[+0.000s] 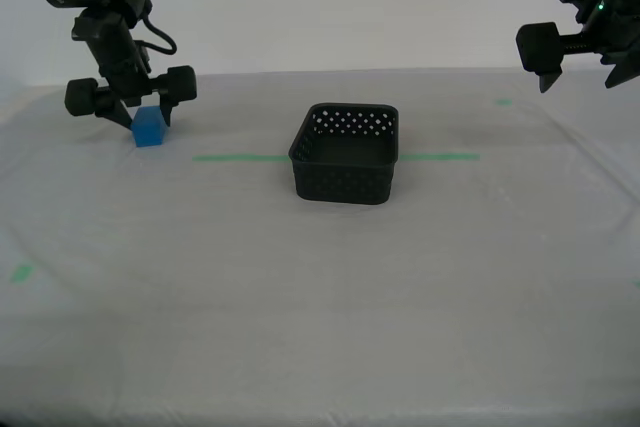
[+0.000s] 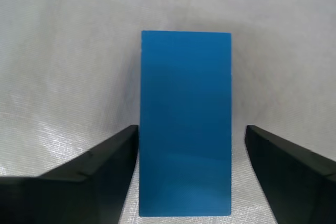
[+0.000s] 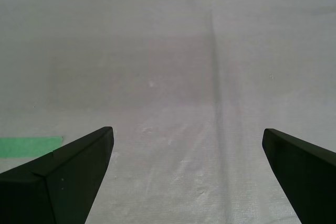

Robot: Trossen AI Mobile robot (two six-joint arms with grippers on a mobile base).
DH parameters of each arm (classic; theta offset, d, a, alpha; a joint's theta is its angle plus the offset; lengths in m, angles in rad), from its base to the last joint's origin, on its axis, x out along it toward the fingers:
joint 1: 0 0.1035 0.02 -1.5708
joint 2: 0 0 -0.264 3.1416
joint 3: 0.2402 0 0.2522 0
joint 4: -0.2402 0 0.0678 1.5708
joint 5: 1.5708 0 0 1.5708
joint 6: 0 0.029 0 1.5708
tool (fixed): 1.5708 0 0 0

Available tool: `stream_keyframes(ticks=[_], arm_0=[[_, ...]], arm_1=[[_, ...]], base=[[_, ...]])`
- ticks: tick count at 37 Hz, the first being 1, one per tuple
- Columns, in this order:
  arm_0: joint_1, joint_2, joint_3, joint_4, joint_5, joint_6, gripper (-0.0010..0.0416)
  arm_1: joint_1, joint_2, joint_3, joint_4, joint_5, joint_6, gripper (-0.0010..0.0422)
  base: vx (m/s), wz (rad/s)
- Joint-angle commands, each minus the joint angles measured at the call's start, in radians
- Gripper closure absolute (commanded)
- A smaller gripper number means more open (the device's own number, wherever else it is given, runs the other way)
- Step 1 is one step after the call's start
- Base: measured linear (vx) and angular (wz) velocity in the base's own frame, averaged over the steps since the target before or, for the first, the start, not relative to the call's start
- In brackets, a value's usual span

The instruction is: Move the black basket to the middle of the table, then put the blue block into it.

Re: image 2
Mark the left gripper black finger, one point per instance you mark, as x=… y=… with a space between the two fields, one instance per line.
x=302 y=187
x=65 y=197

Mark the blue rectangular block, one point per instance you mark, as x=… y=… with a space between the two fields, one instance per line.
x=183 y=116

